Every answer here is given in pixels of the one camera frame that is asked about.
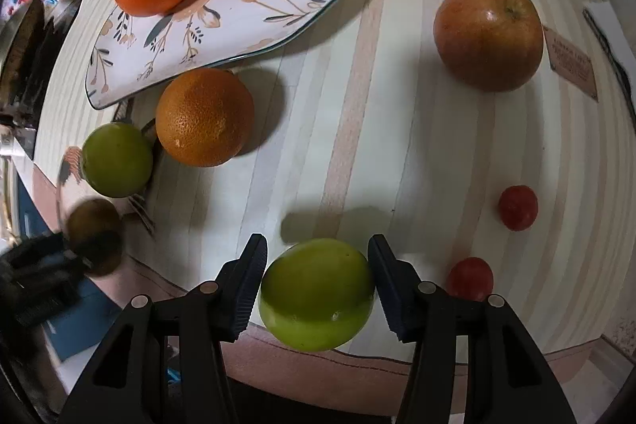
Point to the floral ceramic plate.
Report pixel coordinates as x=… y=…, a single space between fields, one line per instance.
x=278 y=2

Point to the red apple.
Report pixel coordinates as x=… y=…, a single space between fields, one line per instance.
x=487 y=36
x=94 y=228

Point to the brown mat label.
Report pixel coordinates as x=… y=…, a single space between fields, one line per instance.
x=571 y=61

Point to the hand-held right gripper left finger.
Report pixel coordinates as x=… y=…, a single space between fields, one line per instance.
x=246 y=295

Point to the large orange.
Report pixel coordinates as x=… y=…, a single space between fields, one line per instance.
x=203 y=118

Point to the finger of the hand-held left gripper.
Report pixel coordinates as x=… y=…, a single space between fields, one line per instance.
x=49 y=285
x=35 y=249

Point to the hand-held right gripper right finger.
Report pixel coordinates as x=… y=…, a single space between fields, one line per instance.
x=390 y=300

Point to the red cherry tomato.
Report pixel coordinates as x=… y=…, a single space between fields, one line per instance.
x=518 y=208
x=469 y=277

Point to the blue panel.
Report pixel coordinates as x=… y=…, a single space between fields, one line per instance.
x=79 y=324

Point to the green pear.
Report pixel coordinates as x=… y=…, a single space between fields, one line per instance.
x=315 y=295
x=117 y=160

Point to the striped cat table mat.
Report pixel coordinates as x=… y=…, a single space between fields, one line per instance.
x=348 y=131

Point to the black stove top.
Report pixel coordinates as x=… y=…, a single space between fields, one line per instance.
x=49 y=71

